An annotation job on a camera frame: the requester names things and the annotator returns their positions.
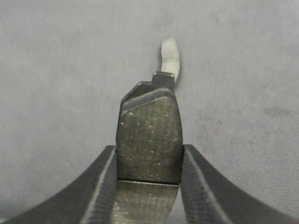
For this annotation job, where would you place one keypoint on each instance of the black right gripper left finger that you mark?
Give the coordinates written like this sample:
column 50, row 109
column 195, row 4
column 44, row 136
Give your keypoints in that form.
column 87, row 200

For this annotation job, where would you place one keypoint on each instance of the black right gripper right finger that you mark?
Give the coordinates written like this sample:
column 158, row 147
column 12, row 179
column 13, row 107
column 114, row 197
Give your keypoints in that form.
column 210, row 198

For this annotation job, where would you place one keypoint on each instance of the brake pad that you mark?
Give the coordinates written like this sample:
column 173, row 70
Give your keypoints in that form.
column 170, row 58
column 149, row 149

